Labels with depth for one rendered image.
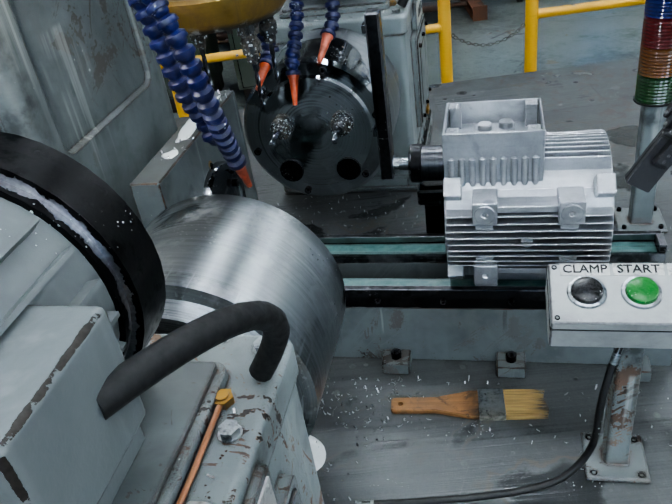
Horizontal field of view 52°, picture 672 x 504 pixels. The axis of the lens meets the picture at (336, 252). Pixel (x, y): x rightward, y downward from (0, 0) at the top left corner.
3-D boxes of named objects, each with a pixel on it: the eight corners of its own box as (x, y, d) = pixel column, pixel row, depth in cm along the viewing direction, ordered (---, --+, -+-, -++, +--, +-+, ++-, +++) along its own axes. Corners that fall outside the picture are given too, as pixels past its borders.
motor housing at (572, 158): (447, 305, 92) (440, 178, 81) (454, 228, 107) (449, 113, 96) (607, 307, 87) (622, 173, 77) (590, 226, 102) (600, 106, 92)
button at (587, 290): (570, 310, 68) (572, 301, 66) (568, 284, 69) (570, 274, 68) (603, 310, 67) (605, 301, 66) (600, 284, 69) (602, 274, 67)
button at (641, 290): (625, 311, 67) (627, 301, 65) (621, 284, 68) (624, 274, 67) (658, 311, 66) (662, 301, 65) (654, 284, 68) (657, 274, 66)
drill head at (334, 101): (245, 224, 118) (211, 83, 104) (299, 125, 151) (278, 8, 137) (390, 221, 112) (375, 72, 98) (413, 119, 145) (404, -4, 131)
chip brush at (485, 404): (390, 421, 92) (390, 417, 91) (392, 394, 96) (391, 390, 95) (550, 420, 89) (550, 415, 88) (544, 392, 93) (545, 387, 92)
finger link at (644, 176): (687, 141, 77) (688, 144, 76) (647, 190, 81) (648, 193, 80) (663, 130, 77) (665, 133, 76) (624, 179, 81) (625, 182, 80)
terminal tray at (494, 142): (444, 188, 87) (441, 136, 83) (448, 151, 95) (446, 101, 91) (543, 186, 84) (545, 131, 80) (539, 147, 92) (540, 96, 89)
